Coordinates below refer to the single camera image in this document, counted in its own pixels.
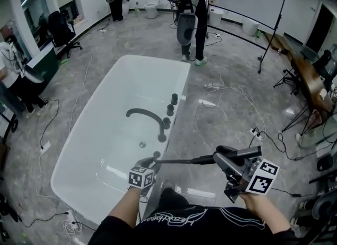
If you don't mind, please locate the person's right forearm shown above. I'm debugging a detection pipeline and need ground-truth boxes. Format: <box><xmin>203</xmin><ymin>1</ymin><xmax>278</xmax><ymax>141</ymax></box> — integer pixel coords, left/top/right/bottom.
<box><xmin>241</xmin><ymin>192</ymin><xmax>292</xmax><ymax>236</ymax></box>

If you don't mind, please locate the person's black trouser leg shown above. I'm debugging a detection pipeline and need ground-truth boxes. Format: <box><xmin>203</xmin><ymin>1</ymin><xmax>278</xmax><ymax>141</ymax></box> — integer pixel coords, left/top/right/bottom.
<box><xmin>160</xmin><ymin>187</ymin><xmax>190</xmax><ymax>208</ymax></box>

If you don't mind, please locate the person's black printed t-shirt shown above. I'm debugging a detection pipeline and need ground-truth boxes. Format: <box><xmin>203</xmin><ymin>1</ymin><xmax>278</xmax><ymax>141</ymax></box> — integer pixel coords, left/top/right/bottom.
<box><xmin>88</xmin><ymin>204</ymin><xmax>306</xmax><ymax>245</ymax></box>

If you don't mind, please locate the black shower hose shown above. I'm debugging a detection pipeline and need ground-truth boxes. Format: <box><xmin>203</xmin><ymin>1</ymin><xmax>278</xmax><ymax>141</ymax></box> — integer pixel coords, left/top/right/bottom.
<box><xmin>152</xmin><ymin>156</ymin><xmax>195</xmax><ymax>165</ymax></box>

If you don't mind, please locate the white floor cable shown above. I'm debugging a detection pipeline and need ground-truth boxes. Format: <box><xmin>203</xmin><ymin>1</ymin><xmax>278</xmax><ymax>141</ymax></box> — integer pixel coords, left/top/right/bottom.
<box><xmin>201</xmin><ymin>59</ymin><xmax>266</xmax><ymax>131</ymax></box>

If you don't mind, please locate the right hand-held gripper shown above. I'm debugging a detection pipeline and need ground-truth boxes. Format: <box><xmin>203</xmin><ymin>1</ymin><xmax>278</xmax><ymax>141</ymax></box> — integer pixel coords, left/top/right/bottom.
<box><xmin>213</xmin><ymin>145</ymin><xmax>280</xmax><ymax>204</ymax></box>

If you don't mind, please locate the black curved faucet spout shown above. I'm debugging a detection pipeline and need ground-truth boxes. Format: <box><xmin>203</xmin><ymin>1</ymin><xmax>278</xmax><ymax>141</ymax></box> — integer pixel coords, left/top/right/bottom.
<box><xmin>125</xmin><ymin>108</ymin><xmax>166</xmax><ymax>142</ymax></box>

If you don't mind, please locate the white bucket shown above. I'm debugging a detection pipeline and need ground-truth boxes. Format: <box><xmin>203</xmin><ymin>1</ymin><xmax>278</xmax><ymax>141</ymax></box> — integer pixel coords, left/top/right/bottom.
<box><xmin>241</xmin><ymin>17</ymin><xmax>259</xmax><ymax>36</ymax></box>

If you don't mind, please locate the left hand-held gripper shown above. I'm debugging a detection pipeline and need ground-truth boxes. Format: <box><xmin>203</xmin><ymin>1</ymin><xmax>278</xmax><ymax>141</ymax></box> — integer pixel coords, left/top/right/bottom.
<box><xmin>128</xmin><ymin>156</ymin><xmax>161</xmax><ymax>197</ymax></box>

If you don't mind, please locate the black office chair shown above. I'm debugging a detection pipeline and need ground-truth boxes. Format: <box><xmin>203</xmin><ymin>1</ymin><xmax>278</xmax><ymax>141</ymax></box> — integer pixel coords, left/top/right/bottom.
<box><xmin>48</xmin><ymin>11</ymin><xmax>82</xmax><ymax>57</ymax></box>

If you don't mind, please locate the green cabinet with white top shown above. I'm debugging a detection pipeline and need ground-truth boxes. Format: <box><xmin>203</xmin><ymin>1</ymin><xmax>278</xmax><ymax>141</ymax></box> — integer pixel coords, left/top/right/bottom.
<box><xmin>26</xmin><ymin>45</ymin><xmax>60</xmax><ymax>92</ymax></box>

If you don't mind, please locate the white bathtub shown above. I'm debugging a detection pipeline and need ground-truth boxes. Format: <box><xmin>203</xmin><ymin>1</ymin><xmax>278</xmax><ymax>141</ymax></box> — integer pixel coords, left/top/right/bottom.
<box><xmin>50</xmin><ymin>54</ymin><xmax>191</xmax><ymax>226</ymax></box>

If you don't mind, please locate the long wooden table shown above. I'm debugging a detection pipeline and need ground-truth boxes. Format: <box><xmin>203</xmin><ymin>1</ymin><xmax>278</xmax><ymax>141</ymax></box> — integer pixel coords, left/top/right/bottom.
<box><xmin>273</xmin><ymin>50</ymin><xmax>335</xmax><ymax>134</ymax></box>

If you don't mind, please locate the brown wooden cabinet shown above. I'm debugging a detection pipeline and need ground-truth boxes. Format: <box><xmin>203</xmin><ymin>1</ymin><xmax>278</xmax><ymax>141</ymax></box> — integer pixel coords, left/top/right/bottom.
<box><xmin>0</xmin><ymin>135</ymin><xmax>11</xmax><ymax>173</ymax></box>

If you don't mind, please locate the grey handheld shower head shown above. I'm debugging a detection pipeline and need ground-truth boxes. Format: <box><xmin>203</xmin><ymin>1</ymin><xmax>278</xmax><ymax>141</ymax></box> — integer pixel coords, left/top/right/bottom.
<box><xmin>191</xmin><ymin>145</ymin><xmax>263</xmax><ymax>166</ymax></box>

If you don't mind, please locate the grey mesh office chair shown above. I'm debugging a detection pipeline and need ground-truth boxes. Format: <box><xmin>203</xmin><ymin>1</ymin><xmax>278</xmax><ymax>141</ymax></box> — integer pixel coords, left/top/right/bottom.
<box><xmin>312</xmin><ymin>50</ymin><xmax>337</xmax><ymax>84</ymax></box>

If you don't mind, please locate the person's left forearm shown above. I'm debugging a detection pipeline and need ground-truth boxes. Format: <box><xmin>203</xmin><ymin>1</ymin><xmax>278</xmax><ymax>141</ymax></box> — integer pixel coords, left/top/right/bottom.
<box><xmin>107</xmin><ymin>187</ymin><xmax>145</xmax><ymax>225</ymax></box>

